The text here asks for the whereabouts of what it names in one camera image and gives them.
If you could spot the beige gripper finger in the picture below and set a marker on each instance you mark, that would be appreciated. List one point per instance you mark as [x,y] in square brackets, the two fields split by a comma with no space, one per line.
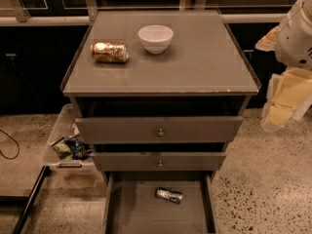
[267,42]
[274,118]

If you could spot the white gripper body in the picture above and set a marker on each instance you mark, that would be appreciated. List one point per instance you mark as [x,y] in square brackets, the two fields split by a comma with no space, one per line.
[293,39]

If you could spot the silver blue redbull can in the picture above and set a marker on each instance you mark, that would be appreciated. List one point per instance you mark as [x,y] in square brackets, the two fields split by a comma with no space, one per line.
[169,195]

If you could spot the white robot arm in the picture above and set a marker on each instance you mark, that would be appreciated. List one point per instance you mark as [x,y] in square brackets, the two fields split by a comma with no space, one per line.
[293,45]

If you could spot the grey top drawer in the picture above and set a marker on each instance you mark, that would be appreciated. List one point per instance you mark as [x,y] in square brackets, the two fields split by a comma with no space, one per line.
[104,130]

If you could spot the grey drawer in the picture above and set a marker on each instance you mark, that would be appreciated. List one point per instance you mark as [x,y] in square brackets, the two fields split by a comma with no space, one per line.
[132,207]
[104,130]
[147,161]

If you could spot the brass top drawer knob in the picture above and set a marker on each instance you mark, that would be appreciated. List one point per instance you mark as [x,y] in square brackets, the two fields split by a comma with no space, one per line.
[160,133]

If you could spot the brass drawer knob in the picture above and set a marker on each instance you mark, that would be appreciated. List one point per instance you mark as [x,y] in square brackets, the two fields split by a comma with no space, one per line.
[160,164]
[160,133]

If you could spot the grey drawer cabinet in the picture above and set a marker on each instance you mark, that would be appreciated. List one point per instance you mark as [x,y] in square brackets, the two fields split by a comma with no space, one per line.
[202,73]

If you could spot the brass middle drawer knob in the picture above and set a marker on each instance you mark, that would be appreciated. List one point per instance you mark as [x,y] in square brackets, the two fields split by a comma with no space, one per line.
[160,164]

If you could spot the grey middle drawer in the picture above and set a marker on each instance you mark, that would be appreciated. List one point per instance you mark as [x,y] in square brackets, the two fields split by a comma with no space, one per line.
[147,161]

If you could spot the gold soda can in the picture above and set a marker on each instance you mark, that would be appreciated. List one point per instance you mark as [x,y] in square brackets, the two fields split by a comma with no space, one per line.
[110,52]

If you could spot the grey bottom drawer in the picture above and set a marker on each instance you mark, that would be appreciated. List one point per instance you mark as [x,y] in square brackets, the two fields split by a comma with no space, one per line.
[132,207]

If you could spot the white ceramic bowl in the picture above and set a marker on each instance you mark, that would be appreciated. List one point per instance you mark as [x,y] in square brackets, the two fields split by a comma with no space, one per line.
[155,38]

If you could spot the dark blue snack bag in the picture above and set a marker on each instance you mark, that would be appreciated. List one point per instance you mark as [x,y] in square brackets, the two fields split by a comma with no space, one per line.
[79,148]

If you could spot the clear plastic storage bin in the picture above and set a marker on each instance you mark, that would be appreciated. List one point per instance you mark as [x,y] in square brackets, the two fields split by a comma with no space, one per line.
[64,127]

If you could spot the green snack bag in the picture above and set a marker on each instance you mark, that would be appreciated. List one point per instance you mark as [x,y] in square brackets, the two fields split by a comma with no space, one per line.
[62,149]

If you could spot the black floor rail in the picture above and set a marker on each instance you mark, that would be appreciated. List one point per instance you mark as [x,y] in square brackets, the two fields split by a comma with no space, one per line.
[22,205]

